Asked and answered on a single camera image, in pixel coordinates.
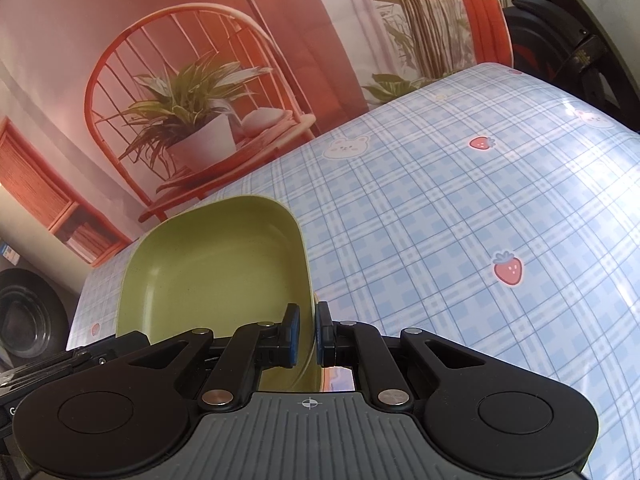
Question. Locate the blue plaid tablecloth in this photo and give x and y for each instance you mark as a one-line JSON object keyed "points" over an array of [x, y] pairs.
{"points": [[425, 210]]}

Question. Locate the dark round drum appliance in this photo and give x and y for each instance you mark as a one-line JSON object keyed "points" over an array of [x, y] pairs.
{"points": [[25, 320]]}

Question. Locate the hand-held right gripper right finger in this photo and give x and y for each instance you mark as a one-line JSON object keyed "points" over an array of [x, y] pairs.
{"points": [[320, 335]]}

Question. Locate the green plate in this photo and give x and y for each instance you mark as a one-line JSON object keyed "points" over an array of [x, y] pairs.
{"points": [[210, 270]]}

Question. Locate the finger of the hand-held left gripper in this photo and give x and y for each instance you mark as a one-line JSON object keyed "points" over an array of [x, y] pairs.
{"points": [[112, 350]]}

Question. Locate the black exercise bike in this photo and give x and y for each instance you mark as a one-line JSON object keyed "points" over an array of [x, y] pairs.
{"points": [[550, 25]]}

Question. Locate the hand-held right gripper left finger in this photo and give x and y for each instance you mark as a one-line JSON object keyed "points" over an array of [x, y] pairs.
{"points": [[295, 334]]}

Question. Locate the printed room scene backdrop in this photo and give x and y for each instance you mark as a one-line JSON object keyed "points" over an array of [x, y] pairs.
{"points": [[75, 35]]}

